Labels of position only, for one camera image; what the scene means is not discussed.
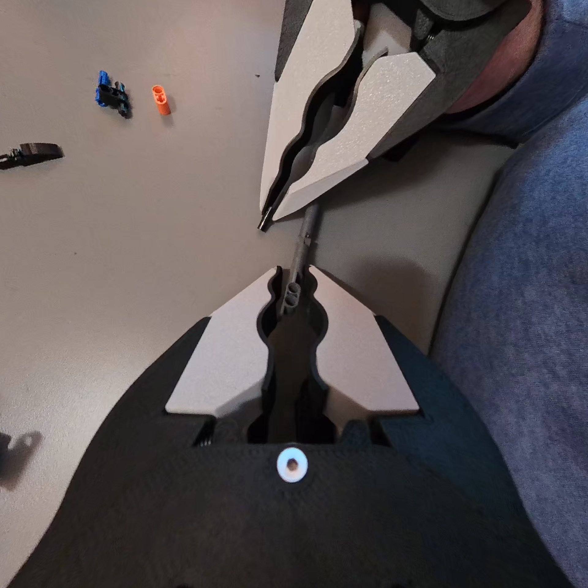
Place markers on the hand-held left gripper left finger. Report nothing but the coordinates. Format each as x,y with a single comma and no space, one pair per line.
216,367

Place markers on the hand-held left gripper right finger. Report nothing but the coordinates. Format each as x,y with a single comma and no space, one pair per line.
367,367

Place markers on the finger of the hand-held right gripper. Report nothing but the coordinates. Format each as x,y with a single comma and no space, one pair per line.
386,101
312,55

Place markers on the black lego pin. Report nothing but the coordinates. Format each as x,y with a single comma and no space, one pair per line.
265,223

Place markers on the orange lego connector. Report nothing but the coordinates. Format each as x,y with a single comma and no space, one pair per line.
160,100

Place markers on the person's blue clothing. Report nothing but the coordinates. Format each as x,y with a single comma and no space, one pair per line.
528,321

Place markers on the black and blue lego connector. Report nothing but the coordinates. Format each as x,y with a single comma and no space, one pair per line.
115,94

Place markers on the dark tapered lego piece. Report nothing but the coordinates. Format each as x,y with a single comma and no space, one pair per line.
39,150

